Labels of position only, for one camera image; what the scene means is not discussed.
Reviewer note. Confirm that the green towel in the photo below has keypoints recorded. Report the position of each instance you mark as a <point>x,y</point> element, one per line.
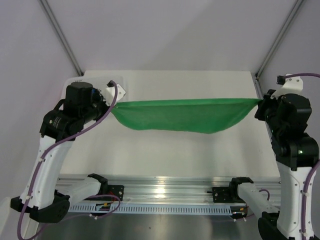
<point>205,116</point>

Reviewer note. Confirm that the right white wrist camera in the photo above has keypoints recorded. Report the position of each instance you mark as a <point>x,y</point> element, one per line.
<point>289,85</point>

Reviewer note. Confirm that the left aluminium frame post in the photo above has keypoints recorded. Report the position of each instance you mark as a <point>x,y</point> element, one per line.
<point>52,20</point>

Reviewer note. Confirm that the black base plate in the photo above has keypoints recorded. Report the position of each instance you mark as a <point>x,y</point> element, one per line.
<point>114,190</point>
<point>229,194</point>

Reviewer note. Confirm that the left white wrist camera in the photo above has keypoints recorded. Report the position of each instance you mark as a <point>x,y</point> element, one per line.
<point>113,89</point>

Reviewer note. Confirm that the aluminium frame post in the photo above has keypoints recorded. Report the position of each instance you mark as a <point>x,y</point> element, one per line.
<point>52,20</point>
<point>280,36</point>

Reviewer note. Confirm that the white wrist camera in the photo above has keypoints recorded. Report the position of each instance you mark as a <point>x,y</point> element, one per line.
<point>289,85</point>
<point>113,89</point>

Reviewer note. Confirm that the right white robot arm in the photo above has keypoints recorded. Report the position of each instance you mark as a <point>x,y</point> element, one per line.
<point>297,159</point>

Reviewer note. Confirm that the aluminium mounting rail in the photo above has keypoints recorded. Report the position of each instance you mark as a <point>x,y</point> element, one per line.
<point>173,190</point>

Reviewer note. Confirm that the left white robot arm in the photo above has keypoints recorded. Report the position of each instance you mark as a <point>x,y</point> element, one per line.
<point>82,109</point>

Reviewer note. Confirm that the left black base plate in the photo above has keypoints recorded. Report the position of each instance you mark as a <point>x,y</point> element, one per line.
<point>114,190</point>

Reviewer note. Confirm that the white slotted cable duct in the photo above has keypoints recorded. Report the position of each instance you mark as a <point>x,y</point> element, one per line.
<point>166,209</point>

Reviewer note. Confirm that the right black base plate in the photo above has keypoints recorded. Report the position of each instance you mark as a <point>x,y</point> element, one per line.
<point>229,194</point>

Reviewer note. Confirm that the right aluminium frame post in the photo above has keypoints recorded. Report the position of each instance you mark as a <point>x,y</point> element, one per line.
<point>280,36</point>

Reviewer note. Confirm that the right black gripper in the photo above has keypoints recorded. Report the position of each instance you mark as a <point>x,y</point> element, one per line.
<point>262,104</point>

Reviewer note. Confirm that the white perforated plastic basket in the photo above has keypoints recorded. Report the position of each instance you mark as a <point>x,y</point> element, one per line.
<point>100,82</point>

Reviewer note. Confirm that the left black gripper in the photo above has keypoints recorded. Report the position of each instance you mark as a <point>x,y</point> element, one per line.
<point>97,95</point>

